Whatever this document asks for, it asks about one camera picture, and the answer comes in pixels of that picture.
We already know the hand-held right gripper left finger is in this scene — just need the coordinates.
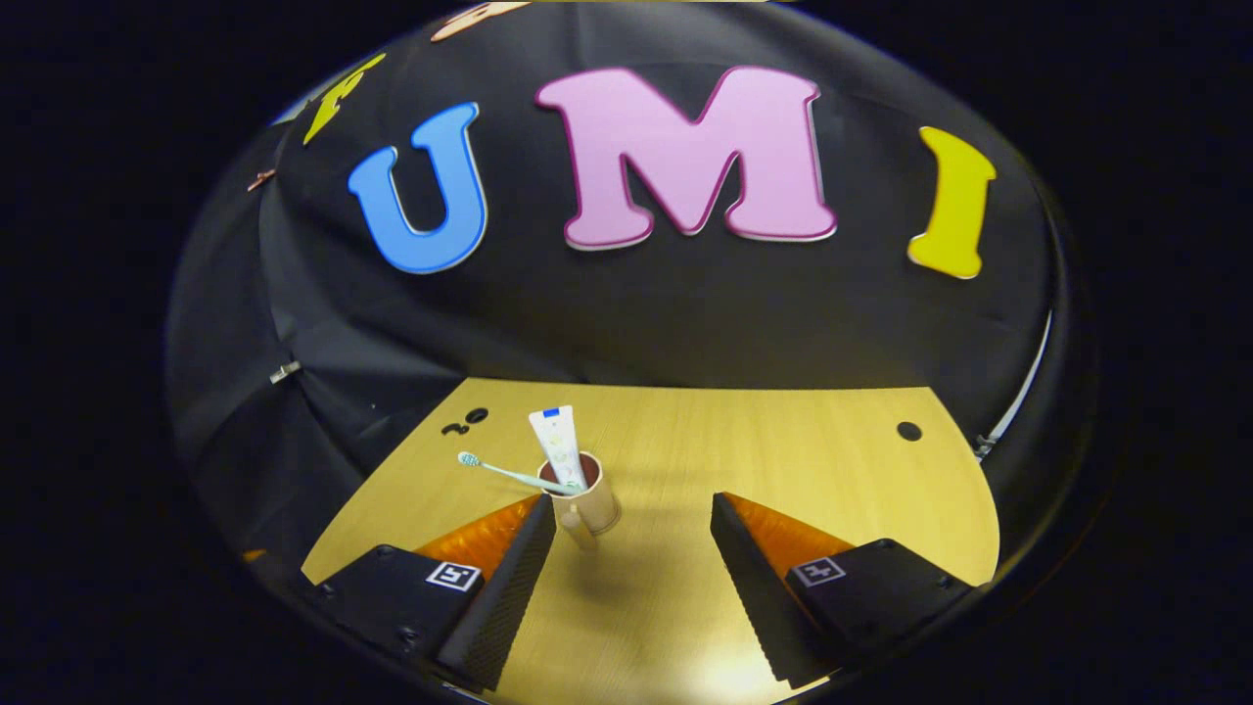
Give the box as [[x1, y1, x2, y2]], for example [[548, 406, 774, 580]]
[[311, 493, 557, 694]]

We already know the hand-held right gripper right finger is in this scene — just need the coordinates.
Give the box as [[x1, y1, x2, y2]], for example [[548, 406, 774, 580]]
[[710, 492, 975, 689]]

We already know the pale green toothbrush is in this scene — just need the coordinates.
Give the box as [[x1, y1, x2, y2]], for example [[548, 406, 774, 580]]
[[457, 451, 580, 496]]

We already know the beige cup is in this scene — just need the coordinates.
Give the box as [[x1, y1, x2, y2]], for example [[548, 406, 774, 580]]
[[537, 451, 623, 551]]

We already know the white toothpaste tube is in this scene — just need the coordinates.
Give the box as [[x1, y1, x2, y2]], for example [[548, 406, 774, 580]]
[[529, 405, 589, 491]]

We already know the wooden desktop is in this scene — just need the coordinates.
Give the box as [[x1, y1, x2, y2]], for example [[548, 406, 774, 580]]
[[301, 377, 1001, 705]]

